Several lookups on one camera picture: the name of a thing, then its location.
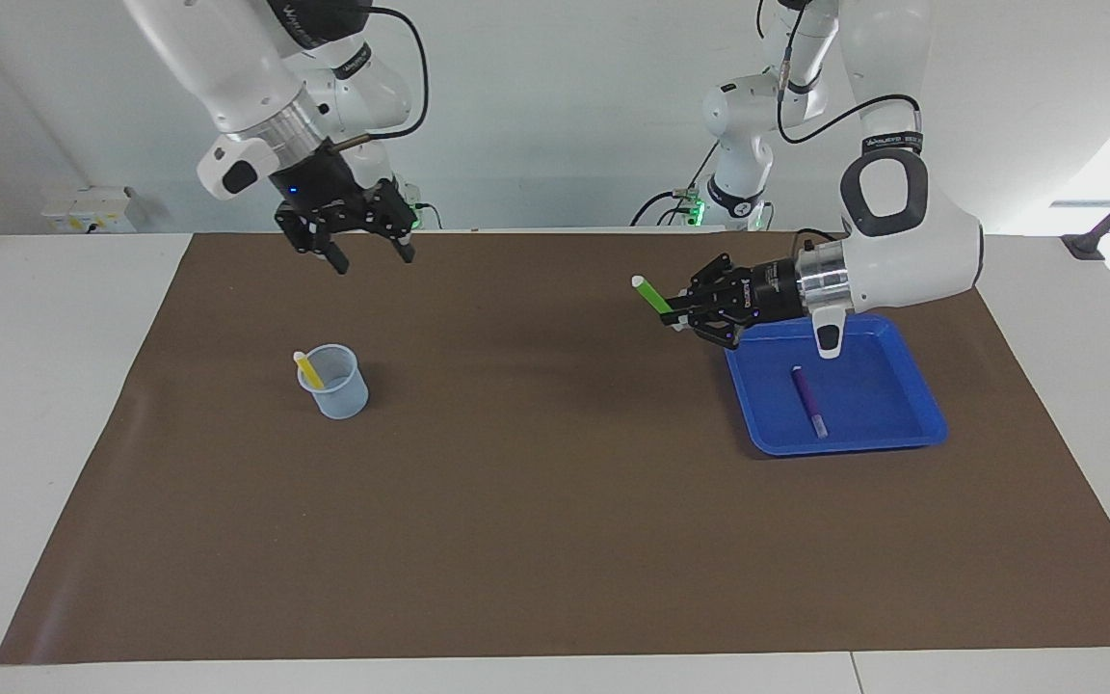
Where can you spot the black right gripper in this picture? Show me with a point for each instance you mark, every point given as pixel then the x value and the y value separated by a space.
pixel 319 188

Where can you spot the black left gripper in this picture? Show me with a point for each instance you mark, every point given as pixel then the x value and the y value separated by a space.
pixel 769 289

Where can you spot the green pen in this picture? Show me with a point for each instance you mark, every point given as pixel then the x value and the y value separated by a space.
pixel 651 296

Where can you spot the purple pen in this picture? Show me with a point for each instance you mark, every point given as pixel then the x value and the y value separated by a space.
pixel 808 400

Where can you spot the yellow pen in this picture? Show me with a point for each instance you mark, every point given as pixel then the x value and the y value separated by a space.
pixel 309 374

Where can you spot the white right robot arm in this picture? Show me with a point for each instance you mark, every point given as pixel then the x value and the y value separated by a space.
pixel 227 67

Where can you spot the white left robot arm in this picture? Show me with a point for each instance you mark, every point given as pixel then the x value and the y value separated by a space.
pixel 911 260

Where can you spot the translucent plastic cup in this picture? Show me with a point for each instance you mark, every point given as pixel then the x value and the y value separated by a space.
pixel 343 400

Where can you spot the blue plastic tray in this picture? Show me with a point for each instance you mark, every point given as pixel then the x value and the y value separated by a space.
pixel 883 424

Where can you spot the brown table mat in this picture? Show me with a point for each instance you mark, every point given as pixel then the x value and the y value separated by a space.
pixel 555 530

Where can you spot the white wall socket box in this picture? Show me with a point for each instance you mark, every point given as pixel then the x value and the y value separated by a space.
pixel 83 217

